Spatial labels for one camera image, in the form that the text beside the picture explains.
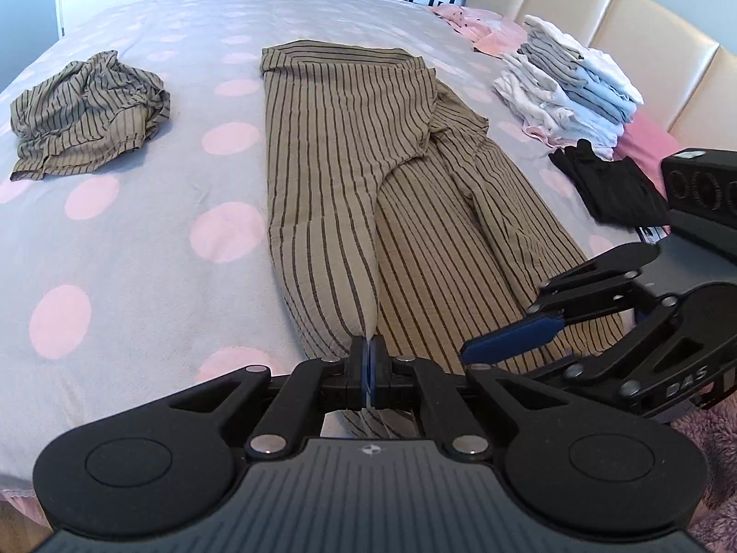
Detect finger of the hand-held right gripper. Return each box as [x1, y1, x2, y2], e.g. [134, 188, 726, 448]
[459, 241, 664, 368]
[532, 297, 718, 414]

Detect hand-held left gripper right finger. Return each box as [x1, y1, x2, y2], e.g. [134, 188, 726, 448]
[367, 337, 577, 463]

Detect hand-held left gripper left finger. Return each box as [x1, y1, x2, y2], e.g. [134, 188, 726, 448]
[164, 335, 369, 463]

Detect tan striped pants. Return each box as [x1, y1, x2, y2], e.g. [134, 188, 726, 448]
[260, 40, 626, 439]

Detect stack of folded clothes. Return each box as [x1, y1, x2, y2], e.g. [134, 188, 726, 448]
[494, 14, 644, 162]

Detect black garment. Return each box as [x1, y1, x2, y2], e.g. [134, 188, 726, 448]
[548, 139, 672, 228]

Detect purple fuzzy garment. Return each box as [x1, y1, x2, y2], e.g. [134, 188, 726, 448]
[668, 397, 737, 548]

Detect beige padded headboard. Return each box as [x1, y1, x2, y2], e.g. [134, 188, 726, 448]
[463, 0, 737, 153]

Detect grey bed cover pink dots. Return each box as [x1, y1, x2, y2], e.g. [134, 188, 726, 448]
[0, 0, 680, 508]

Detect pink floral garment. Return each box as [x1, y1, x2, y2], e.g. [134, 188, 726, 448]
[432, 3, 527, 57]

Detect crumpled tan striped shirt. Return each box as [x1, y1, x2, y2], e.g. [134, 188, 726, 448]
[8, 51, 172, 182]

